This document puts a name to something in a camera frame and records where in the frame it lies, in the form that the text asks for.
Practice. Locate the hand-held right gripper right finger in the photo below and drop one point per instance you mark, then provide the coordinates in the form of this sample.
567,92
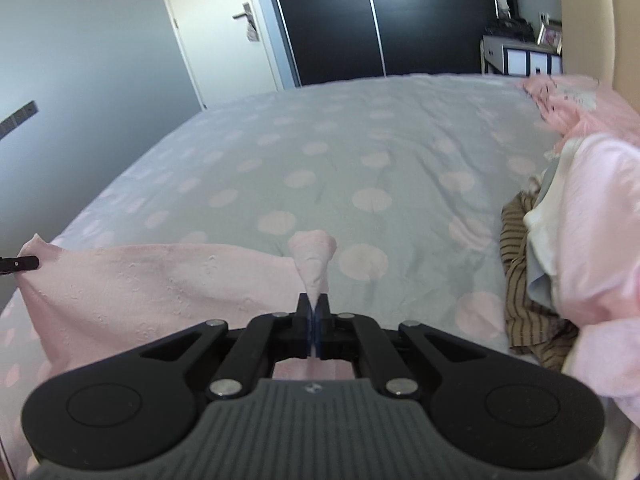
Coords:
322,320

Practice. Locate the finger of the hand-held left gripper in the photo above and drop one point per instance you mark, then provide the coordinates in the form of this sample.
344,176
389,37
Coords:
22,263

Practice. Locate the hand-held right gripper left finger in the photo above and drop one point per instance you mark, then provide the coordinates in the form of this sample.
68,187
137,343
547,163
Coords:
302,320

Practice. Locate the pink embossed garment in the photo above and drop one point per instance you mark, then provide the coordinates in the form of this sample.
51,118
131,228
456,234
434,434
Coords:
150,285

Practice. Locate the polka dot bed cover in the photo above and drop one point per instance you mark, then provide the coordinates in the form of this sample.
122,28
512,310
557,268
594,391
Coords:
350,160

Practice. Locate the brown striped cloth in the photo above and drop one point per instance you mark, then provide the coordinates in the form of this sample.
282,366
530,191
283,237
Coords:
517,270

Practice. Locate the white cloth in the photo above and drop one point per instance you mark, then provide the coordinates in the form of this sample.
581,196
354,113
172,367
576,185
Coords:
542,230

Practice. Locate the black wardrobe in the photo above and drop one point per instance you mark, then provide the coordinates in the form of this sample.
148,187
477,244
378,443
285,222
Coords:
340,35

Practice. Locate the pink fluffy garment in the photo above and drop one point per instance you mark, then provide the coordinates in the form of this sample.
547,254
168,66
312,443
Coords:
600,235

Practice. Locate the white door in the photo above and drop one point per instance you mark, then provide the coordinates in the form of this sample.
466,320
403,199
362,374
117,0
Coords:
215,35

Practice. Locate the white nightstand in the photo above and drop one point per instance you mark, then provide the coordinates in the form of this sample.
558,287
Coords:
495,55

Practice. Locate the pink ruffled bedding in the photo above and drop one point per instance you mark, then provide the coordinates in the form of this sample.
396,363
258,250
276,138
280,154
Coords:
575,105

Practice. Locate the black bag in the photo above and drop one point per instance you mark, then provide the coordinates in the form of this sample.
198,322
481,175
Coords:
510,27

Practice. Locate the beige padded headboard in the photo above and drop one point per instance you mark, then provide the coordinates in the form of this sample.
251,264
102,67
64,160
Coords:
585,25

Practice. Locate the photo frame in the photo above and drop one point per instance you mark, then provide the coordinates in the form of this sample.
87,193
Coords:
550,35

